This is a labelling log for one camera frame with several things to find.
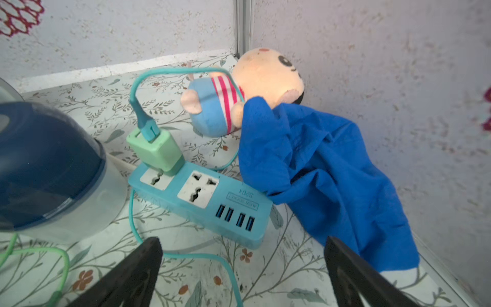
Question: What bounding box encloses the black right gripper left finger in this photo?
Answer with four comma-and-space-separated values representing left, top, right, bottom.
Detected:
70, 237, 163, 307

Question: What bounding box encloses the navy blue meat grinder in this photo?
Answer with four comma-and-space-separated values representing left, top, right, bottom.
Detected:
1, 82, 127, 244

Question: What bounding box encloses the pig plush toy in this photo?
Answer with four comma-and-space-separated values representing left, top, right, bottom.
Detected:
180, 48, 304, 138

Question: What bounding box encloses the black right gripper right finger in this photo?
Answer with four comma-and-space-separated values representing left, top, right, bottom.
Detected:
324, 237, 417, 307

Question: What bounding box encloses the teal power strip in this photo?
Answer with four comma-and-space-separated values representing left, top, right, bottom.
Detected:
129, 162, 273, 249

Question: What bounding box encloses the blue cloth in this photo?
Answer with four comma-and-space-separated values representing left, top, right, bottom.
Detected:
239, 97, 419, 272

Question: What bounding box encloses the green USB charger adapter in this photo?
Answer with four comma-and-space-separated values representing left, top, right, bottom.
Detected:
126, 127, 185, 176

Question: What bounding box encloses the teal USB cable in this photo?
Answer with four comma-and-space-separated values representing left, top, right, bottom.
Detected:
127, 67, 246, 307

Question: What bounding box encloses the light green USB cable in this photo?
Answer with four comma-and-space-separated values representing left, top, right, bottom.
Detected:
0, 232, 70, 307

